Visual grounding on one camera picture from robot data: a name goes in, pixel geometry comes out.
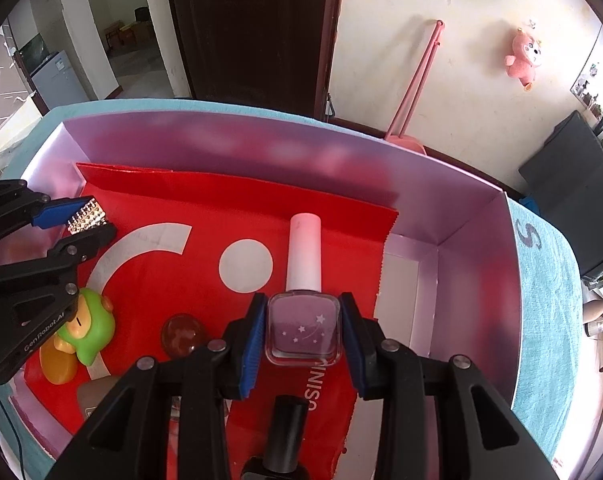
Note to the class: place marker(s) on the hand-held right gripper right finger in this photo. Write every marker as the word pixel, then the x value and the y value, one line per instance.
pixel 354 347

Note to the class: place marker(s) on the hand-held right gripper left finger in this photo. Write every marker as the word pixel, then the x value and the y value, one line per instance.
pixel 249 355

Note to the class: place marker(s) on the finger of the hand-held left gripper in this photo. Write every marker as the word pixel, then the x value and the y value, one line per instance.
pixel 76 247
pixel 56 212

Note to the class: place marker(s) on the gold studded cylinder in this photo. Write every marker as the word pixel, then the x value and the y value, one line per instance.
pixel 88 216

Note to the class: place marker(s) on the pink nail polish bottle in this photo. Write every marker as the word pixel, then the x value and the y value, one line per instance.
pixel 304 330

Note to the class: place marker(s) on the brown glitter bottle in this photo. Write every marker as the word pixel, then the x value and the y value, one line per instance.
pixel 184 335

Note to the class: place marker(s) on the green and yellow toy figure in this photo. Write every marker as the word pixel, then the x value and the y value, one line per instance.
pixel 93 327

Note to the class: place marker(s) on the taupe eyeshadow case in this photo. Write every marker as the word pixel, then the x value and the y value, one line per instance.
pixel 93 396

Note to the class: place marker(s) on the lavender cardboard box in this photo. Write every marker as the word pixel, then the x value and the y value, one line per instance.
pixel 331 160

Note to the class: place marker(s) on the black bottle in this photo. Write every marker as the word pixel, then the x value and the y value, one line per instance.
pixel 284 435

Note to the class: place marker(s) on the red paper bag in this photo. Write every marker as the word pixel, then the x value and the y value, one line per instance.
pixel 181 200

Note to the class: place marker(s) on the pale blue refrigerator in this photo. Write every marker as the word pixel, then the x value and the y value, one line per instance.
pixel 61 80

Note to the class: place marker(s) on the pink dustpan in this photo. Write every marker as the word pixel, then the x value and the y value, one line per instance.
pixel 411 95

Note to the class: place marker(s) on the dark wooden door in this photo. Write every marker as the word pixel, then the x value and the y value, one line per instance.
pixel 251 30

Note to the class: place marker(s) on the dark cloth covered table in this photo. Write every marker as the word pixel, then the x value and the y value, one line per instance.
pixel 571 170

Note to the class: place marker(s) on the pink plush toy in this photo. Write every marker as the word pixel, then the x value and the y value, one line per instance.
pixel 524 57

